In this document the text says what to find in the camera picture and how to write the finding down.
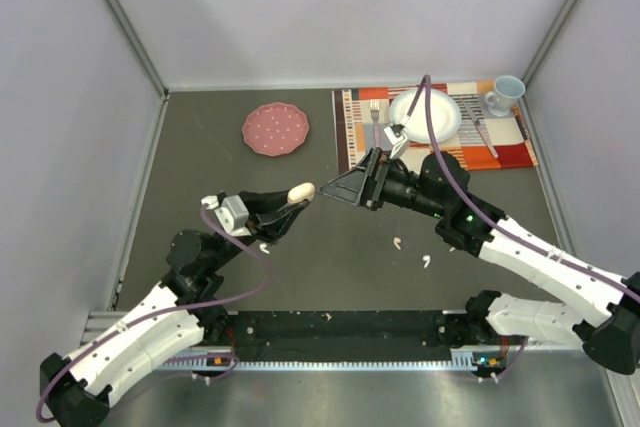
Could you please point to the white earbud charging case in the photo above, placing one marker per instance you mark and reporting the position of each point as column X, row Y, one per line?
column 302, row 192

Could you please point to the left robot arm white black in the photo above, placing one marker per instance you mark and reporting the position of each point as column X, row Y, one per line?
column 82, row 387

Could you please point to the grey slotted cable duct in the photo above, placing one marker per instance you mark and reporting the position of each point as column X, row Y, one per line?
column 456, row 361

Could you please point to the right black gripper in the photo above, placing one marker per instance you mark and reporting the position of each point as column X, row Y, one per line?
column 363, row 185

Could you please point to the pink polka dot plate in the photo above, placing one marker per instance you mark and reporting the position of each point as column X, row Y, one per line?
column 275, row 129

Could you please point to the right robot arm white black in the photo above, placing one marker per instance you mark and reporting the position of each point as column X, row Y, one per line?
column 594, row 310

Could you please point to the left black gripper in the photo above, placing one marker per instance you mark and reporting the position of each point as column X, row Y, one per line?
column 269, row 220

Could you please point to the aluminium frame rail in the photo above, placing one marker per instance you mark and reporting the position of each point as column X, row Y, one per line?
column 97, row 322

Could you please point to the pink handled fork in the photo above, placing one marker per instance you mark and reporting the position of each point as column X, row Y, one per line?
column 374, row 108

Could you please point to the pink handled knife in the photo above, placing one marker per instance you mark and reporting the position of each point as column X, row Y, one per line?
column 481, row 130

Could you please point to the light blue mug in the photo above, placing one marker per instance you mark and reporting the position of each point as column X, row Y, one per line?
column 507, row 90

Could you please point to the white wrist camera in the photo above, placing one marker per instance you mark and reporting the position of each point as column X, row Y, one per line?
column 398, row 140
column 228, row 212

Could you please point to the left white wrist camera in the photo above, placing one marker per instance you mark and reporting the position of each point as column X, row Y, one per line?
column 228, row 212

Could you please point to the patchwork colourful placemat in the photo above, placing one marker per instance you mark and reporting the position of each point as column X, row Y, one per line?
column 510, row 137

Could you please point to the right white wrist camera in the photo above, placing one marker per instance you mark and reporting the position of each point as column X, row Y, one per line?
column 398, row 140

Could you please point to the white paper plate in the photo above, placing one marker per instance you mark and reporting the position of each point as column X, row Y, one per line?
column 445, row 116

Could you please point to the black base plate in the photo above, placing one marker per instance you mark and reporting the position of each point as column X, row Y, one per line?
column 348, row 335

